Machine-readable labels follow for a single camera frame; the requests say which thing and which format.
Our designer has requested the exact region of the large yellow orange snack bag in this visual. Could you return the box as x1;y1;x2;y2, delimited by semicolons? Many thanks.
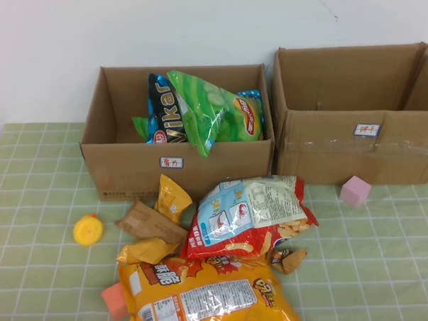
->
114;250;312;321

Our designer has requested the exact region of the small yellow snack packet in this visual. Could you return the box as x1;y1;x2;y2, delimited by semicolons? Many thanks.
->
153;173;195;225

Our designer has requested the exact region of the brown flat snack packet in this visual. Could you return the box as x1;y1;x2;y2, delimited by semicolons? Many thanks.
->
113;198;190;246

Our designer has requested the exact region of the yellow orange snack packet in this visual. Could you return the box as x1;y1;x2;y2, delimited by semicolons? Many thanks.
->
115;235;181;268

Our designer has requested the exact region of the small brown triangular snack packet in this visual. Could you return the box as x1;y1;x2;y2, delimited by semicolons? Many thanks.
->
265;246;309;277

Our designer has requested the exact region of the green Lays cucumber chips bag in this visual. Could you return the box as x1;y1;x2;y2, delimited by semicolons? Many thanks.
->
163;69;267;162

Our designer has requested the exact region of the white label sticker red writing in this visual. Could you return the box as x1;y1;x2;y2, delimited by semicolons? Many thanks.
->
353;123;381;137
159;156;185;170

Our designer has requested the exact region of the red white shrimp chips bag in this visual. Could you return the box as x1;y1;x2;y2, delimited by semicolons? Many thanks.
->
179;170;322;265

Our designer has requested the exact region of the black blue Vikar chips bag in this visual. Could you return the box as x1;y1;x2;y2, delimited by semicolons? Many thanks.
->
144;72;194;147

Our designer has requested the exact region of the plain brown cardboard box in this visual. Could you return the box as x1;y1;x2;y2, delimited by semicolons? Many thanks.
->
76;56;279;210

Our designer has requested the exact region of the taped brown cardboard box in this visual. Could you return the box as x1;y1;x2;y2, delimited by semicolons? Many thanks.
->
268;35;428;190

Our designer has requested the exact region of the clear packing tape strip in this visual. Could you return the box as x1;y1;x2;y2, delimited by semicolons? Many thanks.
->
281;133;428;160

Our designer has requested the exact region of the light pink foam cube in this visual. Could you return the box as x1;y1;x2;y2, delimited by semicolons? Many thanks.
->
339;175;373;210

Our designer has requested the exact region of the yellow duck toy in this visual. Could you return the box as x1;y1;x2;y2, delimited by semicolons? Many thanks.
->
71;212;105;248

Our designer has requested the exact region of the orange foam block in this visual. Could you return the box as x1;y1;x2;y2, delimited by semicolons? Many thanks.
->
99;281;130;321

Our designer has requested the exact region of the green checkered tablecloth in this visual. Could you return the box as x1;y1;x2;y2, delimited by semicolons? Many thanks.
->
0;117;428;321

